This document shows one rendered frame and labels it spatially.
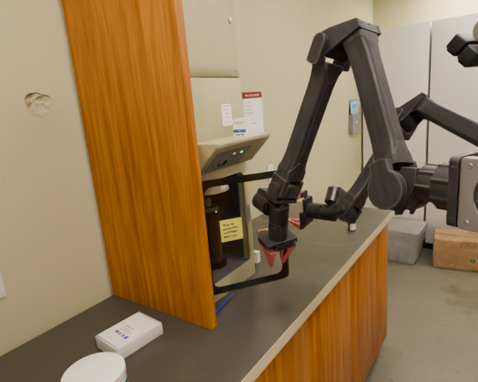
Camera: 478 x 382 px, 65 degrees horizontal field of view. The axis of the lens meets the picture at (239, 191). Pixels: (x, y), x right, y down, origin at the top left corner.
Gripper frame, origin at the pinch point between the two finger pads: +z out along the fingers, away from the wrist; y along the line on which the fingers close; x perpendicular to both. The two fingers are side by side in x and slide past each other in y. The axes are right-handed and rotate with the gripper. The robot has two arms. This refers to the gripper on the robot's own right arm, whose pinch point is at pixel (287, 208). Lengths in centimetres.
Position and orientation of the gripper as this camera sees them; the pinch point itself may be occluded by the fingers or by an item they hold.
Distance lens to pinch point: 149.3
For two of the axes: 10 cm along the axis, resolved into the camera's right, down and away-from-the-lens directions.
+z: -8.1, -0.8, 5.8
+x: -5.8, 2.7, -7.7
